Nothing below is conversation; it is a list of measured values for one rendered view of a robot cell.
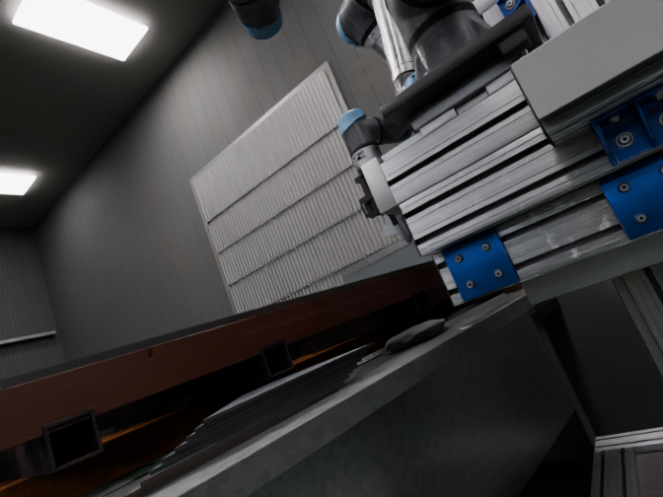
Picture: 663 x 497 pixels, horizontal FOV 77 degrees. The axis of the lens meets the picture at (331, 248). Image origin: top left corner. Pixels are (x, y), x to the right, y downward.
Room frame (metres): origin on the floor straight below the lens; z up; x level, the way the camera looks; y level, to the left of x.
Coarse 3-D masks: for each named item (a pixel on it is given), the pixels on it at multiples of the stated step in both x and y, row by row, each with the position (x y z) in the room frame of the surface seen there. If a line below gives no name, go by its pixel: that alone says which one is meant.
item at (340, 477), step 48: (528, 336) 1.26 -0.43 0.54; (432, 384) 0.88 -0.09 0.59; (480, 384) 1.01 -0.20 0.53; (528, 384) 1.17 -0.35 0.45; (384, 432) 0.75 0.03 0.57; (432, 432) 0.84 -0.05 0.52; (480, 432) 0.95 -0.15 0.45; (528, 432) 1.09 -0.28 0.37; (288, 480) 0.60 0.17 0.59; (336, 480) 0.66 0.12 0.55; (384, 480) 0.73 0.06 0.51; (432, 480) 0.80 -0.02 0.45; (480, 480) 0.90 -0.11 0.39; (528, 480) 1.02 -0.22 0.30
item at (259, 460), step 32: (480, 320) 0.77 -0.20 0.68; (416, 352) 0.67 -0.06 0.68; (448, 352) 0.67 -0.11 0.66; (352, 384) 0.60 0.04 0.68; (384, 384) 0.55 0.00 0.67; (416, 384) 0.60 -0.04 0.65; (320, 416) 0.47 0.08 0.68; (352, 416) 0.50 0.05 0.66; (256, 448) 0.42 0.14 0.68; (288, 448) 0.43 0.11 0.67; (320, 448) 0.46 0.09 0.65; (192, 480) 0.38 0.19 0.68; (224, 480) 0.38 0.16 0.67; (256, 480) 0.40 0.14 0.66
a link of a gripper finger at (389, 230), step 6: (384, 216) 0.98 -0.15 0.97; (396, 216) 0.95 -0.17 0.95; (390, 222) 0.98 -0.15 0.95; (402, 222) 0.96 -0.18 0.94; (384, 228) 0.99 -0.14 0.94; (390, 228) 0.98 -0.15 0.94; (396, 228) 0.96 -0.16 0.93; (402, 228) 0.96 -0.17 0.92; (384, 234) 1.00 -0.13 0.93; (390, 234) 0.99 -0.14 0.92; (396, 234) 0.98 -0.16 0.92; (402, 234) 0.96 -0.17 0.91; (408, 234) 0.97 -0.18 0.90; (408, 240) 0.97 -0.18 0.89
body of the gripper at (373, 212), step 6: (360, 174) 0.98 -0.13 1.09; (360, 180) 1.00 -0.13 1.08; (366, 186) 0.99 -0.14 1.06; (366, 192) 1.00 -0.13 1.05; (360, 198) 0.99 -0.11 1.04; (366, 198) 0.98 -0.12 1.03; (372, 198) 0.98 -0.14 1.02; (360, 204) 1.00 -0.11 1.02; (366, 204) 1.00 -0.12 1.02; (372, 204) 0.98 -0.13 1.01; (366, 210) 1.01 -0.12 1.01; (372, 210) 0.99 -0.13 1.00; (378, 210) 0.98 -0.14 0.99; (366, 216) 1.00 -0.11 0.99; (372, 216) 1.00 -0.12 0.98
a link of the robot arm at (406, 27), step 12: (384, 0) 0.62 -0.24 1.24; (396, 0) 0.57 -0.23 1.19; (408, 0) 0.55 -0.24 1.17; (432, 0) 0.54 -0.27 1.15; (444, 0) 0.55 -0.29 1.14; (456, 0) 0.55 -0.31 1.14; (468, 0) 0.57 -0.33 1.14; (396, 12) 0.60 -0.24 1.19; (408, 12) 0.57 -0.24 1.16; (420, 12) 0.56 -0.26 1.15; (432, 12) 0.56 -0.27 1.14; (396, 24) 0.62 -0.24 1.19; (408, 24) 0.59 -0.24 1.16; (420, 24) 0.57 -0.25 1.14; (408, 36) 0.60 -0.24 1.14
